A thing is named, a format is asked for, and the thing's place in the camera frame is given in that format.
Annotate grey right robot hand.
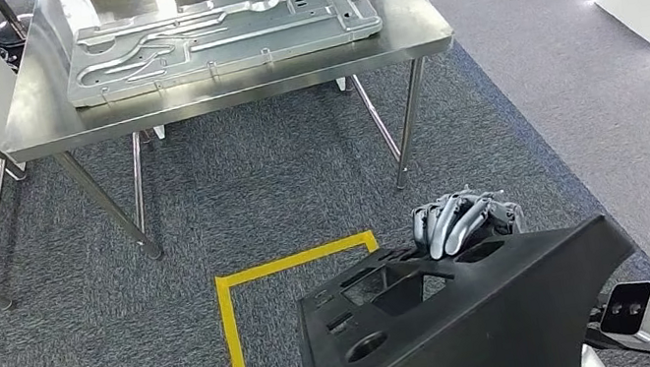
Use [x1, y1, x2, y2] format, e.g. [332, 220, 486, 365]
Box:
[406, 177, 531, 264]

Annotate black plastic frame part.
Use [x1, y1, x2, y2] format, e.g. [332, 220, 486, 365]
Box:
[282, 207, 650, 367]

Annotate steel workbench table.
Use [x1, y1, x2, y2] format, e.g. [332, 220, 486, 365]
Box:
[0, 0, 483, 282]

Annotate stamped grey metal panel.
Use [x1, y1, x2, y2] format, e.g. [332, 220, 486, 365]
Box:
[54, 0, 389, 111]

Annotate chrome stanchion post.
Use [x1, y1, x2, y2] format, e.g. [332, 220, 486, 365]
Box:
[0, 0, 43, 71]

